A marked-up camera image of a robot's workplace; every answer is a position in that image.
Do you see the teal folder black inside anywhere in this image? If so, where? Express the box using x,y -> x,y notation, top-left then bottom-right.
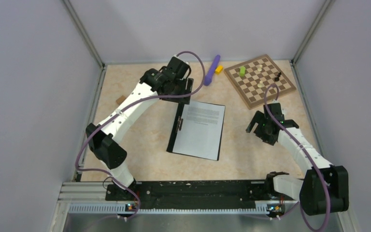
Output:
166,101 -> 226,162

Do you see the white printed paper stack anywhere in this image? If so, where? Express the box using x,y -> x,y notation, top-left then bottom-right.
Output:
172,101 -> 226,161

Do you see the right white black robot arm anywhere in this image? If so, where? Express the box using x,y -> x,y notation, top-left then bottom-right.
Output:
246,102 -> 349,216

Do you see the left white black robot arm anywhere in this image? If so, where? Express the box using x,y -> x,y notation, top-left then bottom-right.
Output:
86,56 -> 191,200

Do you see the metal folder clip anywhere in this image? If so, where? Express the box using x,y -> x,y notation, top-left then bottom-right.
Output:
176,116 -> 183,133

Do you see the white chess piece lower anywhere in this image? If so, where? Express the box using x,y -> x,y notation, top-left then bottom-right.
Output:
257,81 -> 264,88

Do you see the wooden chessboard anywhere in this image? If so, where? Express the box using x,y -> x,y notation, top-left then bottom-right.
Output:
224,54 -> 296,110

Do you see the black chess piece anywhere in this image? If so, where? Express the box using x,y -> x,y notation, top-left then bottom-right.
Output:
274,72 -> 282,82

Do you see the yellow block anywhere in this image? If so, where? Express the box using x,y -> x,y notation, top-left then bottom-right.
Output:
214,65 -> 224,74

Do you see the green block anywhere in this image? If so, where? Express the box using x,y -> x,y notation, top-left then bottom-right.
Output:
239,66 -> 246,77

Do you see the small brown wooden block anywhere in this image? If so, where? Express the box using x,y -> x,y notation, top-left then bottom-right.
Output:
115,96 -> 126,105

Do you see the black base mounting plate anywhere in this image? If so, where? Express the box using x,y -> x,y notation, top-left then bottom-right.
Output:
105,180 -> 290,210

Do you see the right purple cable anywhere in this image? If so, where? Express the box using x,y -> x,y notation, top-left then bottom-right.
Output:
264,84 -> 332,232

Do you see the purple cable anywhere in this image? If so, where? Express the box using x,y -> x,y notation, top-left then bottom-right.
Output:
264,84 -> 332,232
74,50 -> 206,221

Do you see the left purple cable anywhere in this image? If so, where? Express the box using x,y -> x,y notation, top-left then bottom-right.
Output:
74,50 -> 206,221

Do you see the purple cylindrical handle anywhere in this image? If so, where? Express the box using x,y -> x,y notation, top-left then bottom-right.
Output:
203,55 -> 221,86

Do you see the aluminium front rail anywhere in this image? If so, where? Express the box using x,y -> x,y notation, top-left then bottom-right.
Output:
58,182 -> 296,215

